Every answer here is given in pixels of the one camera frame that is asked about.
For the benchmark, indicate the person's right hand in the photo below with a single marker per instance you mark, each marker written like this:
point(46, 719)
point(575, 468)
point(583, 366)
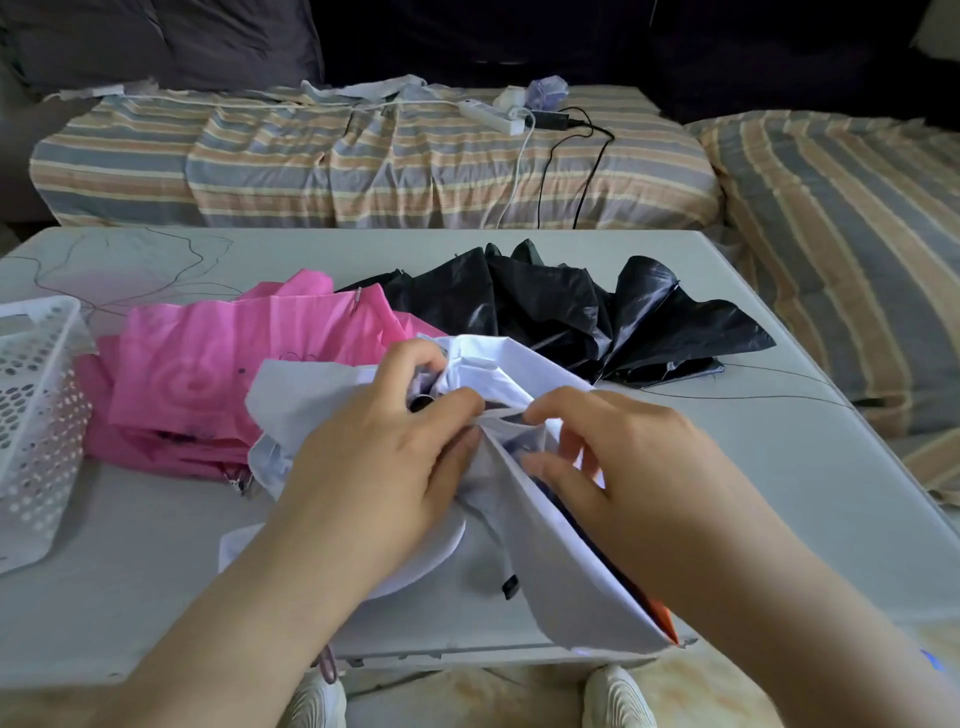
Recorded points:
point(652, 487)

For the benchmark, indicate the person's left hand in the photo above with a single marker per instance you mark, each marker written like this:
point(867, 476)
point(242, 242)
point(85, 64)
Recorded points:
point(360, 480)

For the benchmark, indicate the person's right thumb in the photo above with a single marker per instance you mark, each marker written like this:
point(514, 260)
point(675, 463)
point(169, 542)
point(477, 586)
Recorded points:
point(562, 405)

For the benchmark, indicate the person's left thumb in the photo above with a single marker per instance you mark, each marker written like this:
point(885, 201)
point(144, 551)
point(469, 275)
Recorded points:
point(459, 465)

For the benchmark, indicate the white umbrella canopy fabric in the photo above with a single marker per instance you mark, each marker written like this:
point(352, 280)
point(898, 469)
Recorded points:
point(555, 570)

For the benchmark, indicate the person's left forearm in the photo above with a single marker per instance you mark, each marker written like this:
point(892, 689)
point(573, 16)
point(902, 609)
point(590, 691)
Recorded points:
point(240, 637)

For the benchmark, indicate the person's right forearm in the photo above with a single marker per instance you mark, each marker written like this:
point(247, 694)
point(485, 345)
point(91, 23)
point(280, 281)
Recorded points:
point(780, 645)

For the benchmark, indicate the black umbrella canopy fabric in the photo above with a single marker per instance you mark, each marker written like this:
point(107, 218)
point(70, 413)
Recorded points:
point(540, 300)

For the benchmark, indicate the black thread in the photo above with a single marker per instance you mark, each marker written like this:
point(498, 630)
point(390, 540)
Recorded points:
point(780, 392)
point(196, 259)

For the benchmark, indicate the orange fabric piece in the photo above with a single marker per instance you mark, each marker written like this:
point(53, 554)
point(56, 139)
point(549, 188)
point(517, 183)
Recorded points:
point(664, 621)

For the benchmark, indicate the pink umbrella canopy fabric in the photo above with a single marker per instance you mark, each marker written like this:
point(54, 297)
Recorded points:
point(195, 360)

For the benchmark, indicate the black power adapter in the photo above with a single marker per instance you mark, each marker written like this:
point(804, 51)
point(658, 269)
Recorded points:
point(555, 120)

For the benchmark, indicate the white right shoe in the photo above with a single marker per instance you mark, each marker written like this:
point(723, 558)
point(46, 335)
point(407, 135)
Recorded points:
point(619, 701)

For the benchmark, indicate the white power strip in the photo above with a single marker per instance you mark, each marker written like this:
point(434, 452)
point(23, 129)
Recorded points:
point(491, 116)

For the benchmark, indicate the white charger plug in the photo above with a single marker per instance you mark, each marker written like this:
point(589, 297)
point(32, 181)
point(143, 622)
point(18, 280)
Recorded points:
point(510, 97)

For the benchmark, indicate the pale purple plastic bag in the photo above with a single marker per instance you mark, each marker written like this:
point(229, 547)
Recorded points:
point(547, 91)

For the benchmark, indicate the striped sofa cushion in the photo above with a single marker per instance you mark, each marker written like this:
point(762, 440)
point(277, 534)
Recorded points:
point(847, 225)

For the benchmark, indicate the striped sofa seat cover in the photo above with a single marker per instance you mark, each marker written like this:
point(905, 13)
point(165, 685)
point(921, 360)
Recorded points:
point(300, 165)

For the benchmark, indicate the dark sofa backrest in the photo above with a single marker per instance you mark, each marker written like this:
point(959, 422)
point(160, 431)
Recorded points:
point(600, 45)

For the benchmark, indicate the white cloth scraps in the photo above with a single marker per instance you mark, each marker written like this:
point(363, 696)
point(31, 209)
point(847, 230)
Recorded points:
point(375, 90)

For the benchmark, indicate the white perforated plastic basket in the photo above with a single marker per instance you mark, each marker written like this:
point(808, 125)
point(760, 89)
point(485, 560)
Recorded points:
point(37, 420)

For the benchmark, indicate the grey pillow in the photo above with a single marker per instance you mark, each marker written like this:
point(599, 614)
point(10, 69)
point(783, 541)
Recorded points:
point(187, 37)

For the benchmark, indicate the white cloth strip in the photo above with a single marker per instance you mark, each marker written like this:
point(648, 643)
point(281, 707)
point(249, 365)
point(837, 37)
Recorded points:
point(105, 90)

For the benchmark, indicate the white pillow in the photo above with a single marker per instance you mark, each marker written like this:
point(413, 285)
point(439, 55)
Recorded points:
point(941, 26)

